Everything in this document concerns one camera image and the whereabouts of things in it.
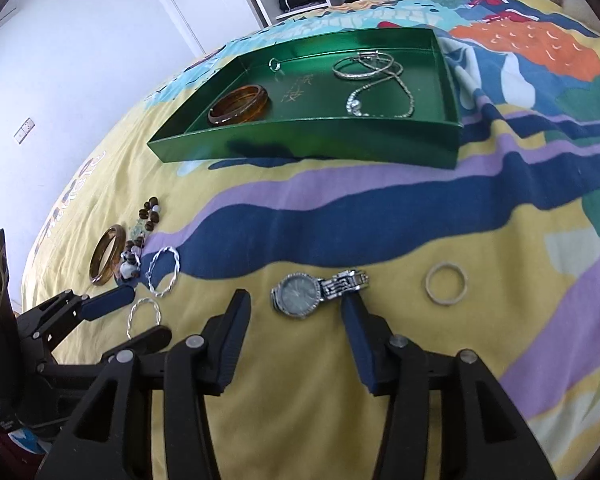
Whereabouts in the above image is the crystal chain necklace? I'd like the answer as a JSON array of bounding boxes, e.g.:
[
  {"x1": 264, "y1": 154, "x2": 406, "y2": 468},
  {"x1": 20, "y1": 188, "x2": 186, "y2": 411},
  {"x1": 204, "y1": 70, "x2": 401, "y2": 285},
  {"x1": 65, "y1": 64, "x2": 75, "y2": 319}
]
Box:
[{"x1": 346, "y1": 62, "x2": 415, "y2": 120}]

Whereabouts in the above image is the white door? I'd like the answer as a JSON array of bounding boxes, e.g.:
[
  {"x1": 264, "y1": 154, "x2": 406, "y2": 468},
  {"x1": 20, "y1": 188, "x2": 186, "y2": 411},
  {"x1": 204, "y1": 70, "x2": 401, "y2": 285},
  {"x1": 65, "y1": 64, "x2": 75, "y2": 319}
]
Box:
[{"x1": 135, "y1": 0, "x2": 268, "y2": 56}]

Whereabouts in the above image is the olive brown bangle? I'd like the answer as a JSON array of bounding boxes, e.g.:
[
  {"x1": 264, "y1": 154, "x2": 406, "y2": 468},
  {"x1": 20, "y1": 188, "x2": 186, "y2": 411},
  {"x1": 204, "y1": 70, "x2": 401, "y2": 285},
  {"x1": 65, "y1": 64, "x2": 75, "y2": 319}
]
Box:
[{"x1": 89, "y1": 225, "x2": 127, "y2": 287}]

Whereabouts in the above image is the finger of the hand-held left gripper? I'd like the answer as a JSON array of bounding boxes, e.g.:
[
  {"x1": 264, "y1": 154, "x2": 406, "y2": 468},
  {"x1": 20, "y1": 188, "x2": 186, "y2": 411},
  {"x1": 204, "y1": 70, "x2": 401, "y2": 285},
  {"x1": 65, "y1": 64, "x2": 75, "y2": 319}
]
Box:
[
  {"x1": 97, "y1": 324, "x2": 173, "y2": 365},
  {"x1": 17, "y1": 285, "x2": 137, "y2": 356}
]

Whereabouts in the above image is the thin silver bangle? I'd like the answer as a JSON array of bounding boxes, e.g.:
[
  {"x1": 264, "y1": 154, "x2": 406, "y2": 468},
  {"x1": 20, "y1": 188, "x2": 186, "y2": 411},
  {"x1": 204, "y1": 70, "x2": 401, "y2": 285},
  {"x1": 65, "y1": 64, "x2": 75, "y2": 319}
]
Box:
[{"x1": 332, "y1": 51, "x2": 403, "y2": 81}]

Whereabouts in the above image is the twisted silver bracelet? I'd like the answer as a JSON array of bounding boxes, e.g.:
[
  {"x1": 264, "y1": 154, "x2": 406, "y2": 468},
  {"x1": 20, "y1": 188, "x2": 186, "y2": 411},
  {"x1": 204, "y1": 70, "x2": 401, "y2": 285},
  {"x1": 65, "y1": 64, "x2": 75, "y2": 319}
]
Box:
[
  {"x1": 145, "y1": 246, "x2": 181, "y2": 297},
  {"x1": 126, "y1": 297, "x2": 162, "y2": 340}
]

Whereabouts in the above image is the person's left hand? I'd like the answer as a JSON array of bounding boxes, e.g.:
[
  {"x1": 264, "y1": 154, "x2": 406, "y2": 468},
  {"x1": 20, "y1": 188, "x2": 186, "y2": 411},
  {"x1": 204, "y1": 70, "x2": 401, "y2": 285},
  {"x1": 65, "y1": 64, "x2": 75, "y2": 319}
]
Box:
[{"x1": 7, "y1": 427, "x2": 48, "y2": 456}]

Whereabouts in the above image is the silver wristwatch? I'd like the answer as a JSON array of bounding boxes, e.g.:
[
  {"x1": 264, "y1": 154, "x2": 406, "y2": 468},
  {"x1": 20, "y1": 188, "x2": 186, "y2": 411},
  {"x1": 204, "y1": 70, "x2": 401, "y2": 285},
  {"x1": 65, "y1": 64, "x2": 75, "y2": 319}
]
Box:
[{"x1": 271, "y1": 269, "x2": 370, "y2": 319}]

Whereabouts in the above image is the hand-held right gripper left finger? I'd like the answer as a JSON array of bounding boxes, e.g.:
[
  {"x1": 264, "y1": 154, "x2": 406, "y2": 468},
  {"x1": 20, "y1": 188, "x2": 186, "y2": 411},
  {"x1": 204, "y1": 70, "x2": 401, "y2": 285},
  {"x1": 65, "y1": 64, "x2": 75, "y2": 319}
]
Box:
[{"x1": 32, "y1": 289, "x2": 252, "y2": 480}]

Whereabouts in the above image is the pale band ring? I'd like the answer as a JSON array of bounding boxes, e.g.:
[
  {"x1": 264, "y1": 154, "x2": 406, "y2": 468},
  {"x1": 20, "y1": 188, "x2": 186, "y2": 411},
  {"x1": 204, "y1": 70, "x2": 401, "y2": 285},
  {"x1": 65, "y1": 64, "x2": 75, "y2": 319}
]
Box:
[{"x1": 425, "y1": 261, "x2": 468, "y2": 306}]

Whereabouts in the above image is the wall switch plate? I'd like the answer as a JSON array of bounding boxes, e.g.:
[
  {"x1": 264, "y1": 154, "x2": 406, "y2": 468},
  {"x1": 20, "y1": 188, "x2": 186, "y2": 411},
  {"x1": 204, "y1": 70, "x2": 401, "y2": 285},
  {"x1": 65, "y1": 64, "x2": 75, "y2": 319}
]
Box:
[{"x1": 14, "y1": 117, "x2": 36, "y2": 145}]

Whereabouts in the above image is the amber orange bangle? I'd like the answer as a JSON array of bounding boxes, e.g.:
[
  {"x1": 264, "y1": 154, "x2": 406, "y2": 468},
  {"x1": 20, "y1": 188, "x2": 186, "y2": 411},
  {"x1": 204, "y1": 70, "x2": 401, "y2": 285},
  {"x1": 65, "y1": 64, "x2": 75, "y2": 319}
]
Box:
[{"x1": 207, "y1": 85, "x2": 271, "y2": 127}]

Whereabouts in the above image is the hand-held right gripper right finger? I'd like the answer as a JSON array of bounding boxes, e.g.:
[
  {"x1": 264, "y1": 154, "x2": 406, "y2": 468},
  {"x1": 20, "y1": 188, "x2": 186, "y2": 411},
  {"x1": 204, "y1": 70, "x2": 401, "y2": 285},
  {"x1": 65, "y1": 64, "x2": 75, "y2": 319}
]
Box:
[{"x1": 341, "y1": 294, "x2": 556, "y2": 480}]

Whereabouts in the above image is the brown beaded bracelet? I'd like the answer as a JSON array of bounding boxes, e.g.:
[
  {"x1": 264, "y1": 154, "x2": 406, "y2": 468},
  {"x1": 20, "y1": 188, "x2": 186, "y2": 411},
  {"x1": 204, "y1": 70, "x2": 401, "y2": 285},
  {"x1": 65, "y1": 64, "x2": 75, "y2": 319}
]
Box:
[{"x1": 117, "y1": 196, "x2": 163, "y2": 281}]

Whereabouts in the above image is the green metal tray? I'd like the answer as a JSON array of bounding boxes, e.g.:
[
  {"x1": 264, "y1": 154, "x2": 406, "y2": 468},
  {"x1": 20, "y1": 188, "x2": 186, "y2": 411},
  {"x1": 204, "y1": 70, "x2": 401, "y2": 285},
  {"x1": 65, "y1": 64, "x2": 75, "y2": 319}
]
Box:
[{"x1": 146, "y1": 27, "x2": 464, "y2": 170}]

